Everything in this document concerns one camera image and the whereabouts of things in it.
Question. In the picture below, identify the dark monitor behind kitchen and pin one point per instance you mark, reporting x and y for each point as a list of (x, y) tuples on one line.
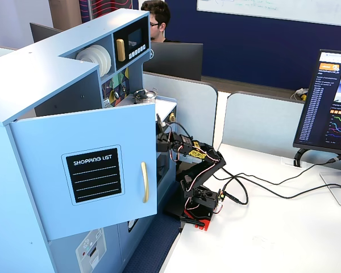
[(41, 32)]

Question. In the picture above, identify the gold oven knob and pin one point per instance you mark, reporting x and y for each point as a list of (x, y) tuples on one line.
[(172, 116)]

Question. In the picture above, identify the silver toy pot with lid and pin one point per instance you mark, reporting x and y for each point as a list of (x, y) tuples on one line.
[(144, 96)]

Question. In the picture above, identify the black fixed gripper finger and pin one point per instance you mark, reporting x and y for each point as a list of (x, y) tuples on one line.
[(159, 123)]

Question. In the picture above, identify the grey desk divider panel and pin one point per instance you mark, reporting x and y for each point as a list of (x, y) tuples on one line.
[(261, 125), (193, 108)]

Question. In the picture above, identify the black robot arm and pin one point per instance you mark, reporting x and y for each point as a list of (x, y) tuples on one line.
[(204, 167)]

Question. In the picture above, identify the red striped banner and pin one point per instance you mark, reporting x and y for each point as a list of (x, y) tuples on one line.
[(108, 7)]

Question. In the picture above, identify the blue toy kitchen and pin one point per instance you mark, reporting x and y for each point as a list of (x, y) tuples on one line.
[(37, 71)]

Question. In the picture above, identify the yellow and white desk clutter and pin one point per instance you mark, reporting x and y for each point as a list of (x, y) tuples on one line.
[(301, 95)]

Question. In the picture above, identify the silver monitor stand base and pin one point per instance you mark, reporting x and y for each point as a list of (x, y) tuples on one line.
[(338, 196)]

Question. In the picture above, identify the person with glasses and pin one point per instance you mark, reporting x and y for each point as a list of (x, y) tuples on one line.
[(159, 17)]

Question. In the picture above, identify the whiteboard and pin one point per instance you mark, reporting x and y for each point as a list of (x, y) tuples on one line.
[(287, 8)]

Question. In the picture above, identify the red robot base clamp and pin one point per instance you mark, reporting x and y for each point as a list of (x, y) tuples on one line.
[(204, 223)]

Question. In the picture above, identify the silver toy grater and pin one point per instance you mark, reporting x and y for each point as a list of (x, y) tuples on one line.
[(107, 104)]

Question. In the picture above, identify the black toy microwave door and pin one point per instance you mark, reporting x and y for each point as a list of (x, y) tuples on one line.
[(122, 34)]

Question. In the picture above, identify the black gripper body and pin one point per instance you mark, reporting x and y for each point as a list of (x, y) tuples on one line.
[(162, 140)]

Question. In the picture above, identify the black monitor back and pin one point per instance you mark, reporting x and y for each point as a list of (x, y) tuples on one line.
[(176, 61)]

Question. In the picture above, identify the white toy plate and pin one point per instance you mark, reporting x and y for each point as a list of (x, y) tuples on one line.
[(109, 61), (86, 55), (103, 61)]

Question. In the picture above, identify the blue shopping list cabinet door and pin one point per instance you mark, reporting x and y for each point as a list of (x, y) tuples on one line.
[(45, 176)]

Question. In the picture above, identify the computer monitor with dashboard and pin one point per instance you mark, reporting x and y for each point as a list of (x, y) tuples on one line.
[(329, 108)]

